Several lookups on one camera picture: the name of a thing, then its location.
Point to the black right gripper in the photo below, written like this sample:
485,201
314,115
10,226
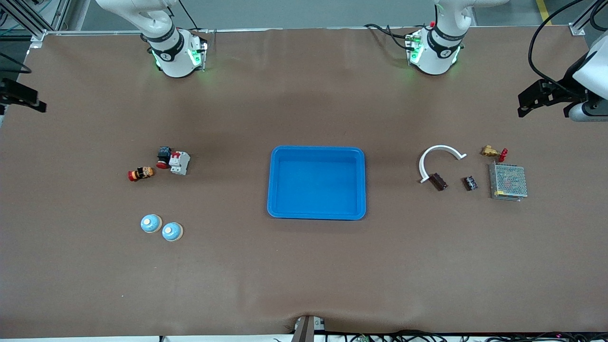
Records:
9,90

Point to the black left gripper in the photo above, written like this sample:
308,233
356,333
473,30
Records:
566,88

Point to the short brown capacitor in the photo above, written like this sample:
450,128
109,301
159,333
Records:
470,183

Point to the long brown capacitor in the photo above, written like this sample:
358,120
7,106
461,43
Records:
438,182

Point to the light blue call bell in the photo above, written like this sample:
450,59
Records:
151,223
172,232

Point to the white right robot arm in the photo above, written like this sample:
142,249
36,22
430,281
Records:
168,52

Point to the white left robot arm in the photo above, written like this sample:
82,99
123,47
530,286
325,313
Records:
437,52

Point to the metal mesh power supply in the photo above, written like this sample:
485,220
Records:
508,181

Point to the red and orange push button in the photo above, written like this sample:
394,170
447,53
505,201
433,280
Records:
141,174

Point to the red emergency stop button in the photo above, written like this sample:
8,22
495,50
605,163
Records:
164,154

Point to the white circuit breaker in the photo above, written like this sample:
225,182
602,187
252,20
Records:
179,163

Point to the blue plastic tray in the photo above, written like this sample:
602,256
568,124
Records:
323,183

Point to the aluminium frame post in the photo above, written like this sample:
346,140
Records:
37,35
577,29

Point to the white curved bracket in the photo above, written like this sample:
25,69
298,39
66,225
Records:
439,148

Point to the silver table edge rail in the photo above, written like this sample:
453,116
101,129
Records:
285,30

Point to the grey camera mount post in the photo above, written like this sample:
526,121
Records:
306,330

